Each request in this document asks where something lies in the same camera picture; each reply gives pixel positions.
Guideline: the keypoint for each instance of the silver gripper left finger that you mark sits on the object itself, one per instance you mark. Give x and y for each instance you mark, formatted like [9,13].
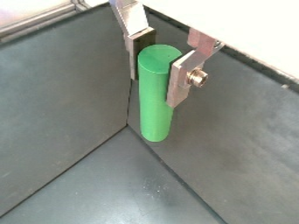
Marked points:
[139,34]

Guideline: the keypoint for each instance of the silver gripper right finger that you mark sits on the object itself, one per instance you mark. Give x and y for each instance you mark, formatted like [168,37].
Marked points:
[187,68]

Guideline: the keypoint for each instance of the green round cylinder peg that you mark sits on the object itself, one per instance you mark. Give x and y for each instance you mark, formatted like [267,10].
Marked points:
[154,63]

